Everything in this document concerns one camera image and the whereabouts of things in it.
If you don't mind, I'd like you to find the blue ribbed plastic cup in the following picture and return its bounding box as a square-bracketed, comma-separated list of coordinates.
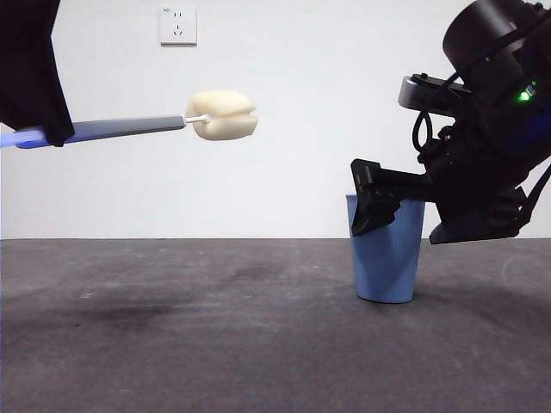
[346, 194, 426, 305]

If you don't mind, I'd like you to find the grey cup brush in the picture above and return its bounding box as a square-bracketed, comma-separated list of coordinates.
[0, 89, 259, 150]

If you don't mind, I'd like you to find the black camera cable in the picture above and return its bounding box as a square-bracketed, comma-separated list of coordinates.
[412, 72, 460, 156]

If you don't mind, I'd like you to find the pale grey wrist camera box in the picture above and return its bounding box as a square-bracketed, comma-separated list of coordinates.
[398, 73, 473, 115]

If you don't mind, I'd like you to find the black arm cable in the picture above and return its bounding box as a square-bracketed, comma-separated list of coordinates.
[514, 165, 551, 227]

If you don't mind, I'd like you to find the white wall socket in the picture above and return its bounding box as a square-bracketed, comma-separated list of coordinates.
[159, 7, 197, 47]

